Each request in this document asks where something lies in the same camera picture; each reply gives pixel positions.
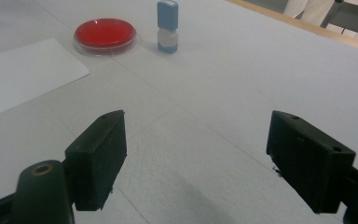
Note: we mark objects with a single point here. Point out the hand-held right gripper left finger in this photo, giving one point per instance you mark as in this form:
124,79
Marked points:
98,161

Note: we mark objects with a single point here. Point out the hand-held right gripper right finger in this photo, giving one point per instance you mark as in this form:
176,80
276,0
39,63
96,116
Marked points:
307,161

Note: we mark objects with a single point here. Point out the white paper sheet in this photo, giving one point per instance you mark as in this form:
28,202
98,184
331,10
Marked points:
24,74

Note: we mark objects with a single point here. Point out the round red ink pad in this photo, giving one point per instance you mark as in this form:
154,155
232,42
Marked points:
105,33

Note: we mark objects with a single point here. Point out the large white table cover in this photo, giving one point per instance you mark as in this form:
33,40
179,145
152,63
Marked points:
214,93

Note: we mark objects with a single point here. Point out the wooden table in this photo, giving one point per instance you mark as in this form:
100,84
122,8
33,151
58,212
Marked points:
323,32

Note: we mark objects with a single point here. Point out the white desk frame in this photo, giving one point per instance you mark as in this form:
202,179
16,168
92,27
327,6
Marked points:
310,11

